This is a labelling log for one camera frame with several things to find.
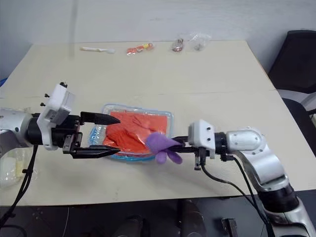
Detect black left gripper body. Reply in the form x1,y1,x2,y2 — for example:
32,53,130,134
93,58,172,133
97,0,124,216
51,114,84,156

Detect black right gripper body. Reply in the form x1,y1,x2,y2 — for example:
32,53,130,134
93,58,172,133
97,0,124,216
193,146,211,171

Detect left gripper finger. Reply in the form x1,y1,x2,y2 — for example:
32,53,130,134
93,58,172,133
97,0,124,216
79,111,121,125
71,145,120,159

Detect clear plastic pouch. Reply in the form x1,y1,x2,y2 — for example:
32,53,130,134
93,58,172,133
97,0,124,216
87,103,175,164

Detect purple glove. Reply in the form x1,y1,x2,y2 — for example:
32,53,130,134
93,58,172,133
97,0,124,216
146,132,184,165

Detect orange cloth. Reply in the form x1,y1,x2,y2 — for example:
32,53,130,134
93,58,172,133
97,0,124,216
103,111,169,155

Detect clear plastic bag at edge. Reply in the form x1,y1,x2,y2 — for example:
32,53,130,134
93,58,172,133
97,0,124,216
0,147,38,190

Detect orange snack packet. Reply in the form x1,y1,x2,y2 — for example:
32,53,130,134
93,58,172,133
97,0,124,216
126,42,156,56

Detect small clear packet red contents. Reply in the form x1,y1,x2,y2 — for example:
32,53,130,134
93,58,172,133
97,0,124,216
170,38,186,53

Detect crumpled clear plastic bag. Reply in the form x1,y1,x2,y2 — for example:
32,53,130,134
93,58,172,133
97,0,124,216
187,32,212,52

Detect black chair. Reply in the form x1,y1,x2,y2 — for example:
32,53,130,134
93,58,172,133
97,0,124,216
267,30,316,159

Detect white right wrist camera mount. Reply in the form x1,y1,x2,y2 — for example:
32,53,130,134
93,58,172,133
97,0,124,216
187,119,216,159

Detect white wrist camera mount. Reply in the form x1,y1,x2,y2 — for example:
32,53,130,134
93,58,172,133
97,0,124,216
187,119,216,159
36,82,79,151

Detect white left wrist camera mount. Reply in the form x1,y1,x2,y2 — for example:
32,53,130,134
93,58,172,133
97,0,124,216
36,82,79,151

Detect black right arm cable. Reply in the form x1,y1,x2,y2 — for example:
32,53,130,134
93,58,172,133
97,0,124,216
200,154,275,237

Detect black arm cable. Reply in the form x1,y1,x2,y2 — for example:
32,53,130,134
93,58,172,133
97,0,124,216
200,154,275,237
0,145,38,237

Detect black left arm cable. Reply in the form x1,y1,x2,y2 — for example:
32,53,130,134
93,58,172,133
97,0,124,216
0,145,38,237

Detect black metal bracket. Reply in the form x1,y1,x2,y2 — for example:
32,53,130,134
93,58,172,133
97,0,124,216
220,218,238,237

